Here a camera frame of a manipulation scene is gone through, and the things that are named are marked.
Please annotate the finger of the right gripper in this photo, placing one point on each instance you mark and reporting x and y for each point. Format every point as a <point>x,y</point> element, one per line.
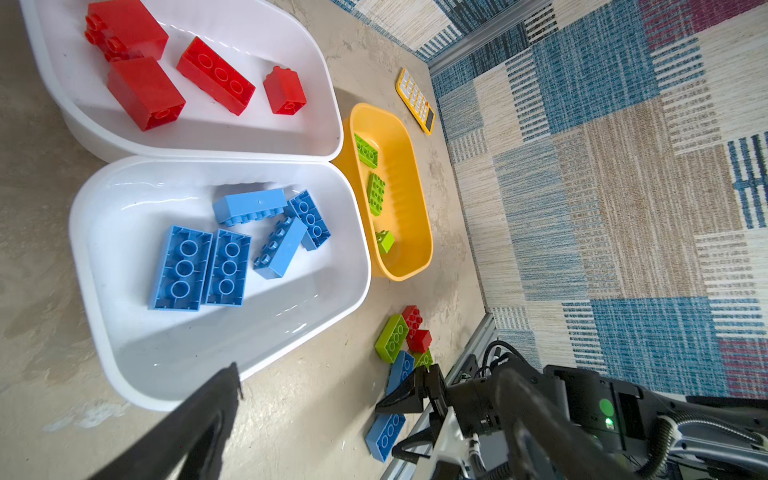
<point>423,383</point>
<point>404,450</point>

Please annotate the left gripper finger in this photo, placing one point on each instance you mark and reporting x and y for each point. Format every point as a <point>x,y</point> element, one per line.
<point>192,437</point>

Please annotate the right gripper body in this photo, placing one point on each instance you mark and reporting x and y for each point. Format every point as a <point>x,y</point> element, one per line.
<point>473,406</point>

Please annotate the blue diagonal brick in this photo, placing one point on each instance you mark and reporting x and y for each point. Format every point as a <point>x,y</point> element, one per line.
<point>399,371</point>

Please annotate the red brick small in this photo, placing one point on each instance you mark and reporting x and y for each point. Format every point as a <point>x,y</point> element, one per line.
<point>419,340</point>

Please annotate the small green square brick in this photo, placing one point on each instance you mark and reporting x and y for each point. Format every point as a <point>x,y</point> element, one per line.
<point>385,241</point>

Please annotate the light blue brick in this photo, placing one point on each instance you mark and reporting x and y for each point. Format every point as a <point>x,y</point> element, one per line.
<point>242,208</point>
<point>280,248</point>

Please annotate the red square brick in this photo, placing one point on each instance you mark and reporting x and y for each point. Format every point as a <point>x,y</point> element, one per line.
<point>284,91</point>

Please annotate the red long brick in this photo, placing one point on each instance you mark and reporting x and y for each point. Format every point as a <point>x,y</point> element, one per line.
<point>207,70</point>

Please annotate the green brick top tall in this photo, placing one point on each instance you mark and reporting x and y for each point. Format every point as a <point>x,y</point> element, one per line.
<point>367,153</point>

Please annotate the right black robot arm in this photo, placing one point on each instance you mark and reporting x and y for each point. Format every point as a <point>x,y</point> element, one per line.
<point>512,421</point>

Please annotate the near white plastic bin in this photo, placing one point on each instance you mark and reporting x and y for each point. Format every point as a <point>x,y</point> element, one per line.
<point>156,358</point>

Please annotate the white plastic bin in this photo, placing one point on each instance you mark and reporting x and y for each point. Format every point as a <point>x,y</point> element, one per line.
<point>252,36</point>
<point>156,358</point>

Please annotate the yellow plastic bin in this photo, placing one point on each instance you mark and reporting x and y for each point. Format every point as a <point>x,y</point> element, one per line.
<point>404,210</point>

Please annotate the yellow calculator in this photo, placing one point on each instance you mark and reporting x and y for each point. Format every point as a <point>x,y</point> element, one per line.
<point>415,101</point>

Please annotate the far white plastic bin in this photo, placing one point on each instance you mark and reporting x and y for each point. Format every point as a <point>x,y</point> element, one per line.
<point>252,36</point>

